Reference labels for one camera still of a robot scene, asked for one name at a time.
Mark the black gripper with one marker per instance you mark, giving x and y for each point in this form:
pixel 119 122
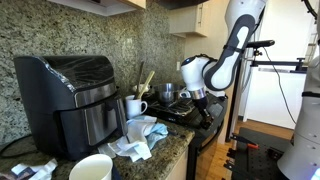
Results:
pixel 201 106

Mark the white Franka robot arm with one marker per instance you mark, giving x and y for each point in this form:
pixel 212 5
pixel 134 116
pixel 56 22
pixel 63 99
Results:
pixel 193 73

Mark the black electric stove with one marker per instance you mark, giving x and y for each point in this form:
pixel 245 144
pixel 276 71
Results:
pixel 186 120

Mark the black thin flat object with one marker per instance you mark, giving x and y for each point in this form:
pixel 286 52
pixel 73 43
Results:
pixel 175 133

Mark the black stove top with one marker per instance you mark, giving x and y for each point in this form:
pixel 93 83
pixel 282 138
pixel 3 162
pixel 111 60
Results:
pixel 173 108

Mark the light blue cloth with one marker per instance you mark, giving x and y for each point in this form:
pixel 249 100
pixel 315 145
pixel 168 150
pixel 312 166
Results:
pixel 157 131

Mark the stainless steel pot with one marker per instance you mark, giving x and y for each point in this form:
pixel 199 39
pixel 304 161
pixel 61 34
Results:
pixel 166 91

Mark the black perforated floor board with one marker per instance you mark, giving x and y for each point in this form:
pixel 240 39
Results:
pixel 256 163

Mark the white ceramic mug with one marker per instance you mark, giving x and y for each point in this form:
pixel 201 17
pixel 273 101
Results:
pixel 134 108

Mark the white crumpled cloth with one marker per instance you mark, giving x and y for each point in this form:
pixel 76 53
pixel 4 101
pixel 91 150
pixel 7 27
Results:
pixel 133 145

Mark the dark wooden spoon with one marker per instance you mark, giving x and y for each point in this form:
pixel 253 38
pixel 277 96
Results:
pixel 140 75

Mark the dark blue flat object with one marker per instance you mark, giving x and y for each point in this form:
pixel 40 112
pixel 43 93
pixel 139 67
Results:
pixel 115 174

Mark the dark range hood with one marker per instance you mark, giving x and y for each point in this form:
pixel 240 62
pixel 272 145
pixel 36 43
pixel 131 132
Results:
pixel 176 3

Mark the white paper cup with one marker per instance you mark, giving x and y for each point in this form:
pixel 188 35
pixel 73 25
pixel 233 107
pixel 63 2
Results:
pixel 91 168

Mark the black air fryer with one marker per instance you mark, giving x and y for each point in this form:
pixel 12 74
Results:
pixel 66 110

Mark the white upper cabinet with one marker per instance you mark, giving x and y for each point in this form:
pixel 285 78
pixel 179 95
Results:
pixel 100 6

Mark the black camera stand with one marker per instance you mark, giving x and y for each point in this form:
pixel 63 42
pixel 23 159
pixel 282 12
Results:
pixel 235 110

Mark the white wall outlet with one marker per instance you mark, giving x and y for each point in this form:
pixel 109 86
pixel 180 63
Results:
pixel 177 65

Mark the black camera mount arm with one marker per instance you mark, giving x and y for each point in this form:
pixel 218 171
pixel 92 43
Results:
pixel 280 63

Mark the black stereo camera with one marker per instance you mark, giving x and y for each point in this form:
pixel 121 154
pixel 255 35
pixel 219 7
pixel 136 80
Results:
pixel 260 43

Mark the cream wall cabinet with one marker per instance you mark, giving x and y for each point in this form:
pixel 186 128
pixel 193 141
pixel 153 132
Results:
pixel 186 20

